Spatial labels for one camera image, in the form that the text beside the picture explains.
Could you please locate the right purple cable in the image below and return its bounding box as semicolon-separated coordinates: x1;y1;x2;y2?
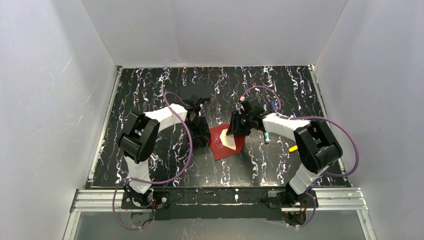
240;85;360;229

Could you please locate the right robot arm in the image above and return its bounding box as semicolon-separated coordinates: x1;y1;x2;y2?
226;97;343;205

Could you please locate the cream paper letter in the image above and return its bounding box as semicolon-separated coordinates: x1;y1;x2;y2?
219;128;237;151

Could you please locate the aluminium rail frame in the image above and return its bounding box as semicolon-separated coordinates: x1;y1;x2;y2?
63;187;377;240

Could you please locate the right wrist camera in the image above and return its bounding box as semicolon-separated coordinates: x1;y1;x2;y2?
240;97;263;115

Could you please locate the silver wrench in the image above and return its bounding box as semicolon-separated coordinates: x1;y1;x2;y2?
149;155;164;169

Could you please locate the blue red screwdriver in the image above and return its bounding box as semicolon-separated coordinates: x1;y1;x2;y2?
269;100;277;113

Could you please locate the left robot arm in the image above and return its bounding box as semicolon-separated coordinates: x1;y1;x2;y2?
118;94;211;207

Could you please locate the green white glue stick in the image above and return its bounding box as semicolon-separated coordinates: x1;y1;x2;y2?
263;131;271;144

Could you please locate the black rectangular block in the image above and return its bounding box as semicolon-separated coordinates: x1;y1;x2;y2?
178;84;211;101

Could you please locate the yellow handled screwdriver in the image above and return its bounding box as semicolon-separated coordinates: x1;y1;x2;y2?
288;145;298;153

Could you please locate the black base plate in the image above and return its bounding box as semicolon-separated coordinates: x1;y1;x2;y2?
116;186;319;224

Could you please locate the red envelope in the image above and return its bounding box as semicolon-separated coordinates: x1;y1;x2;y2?
208;123;246;161

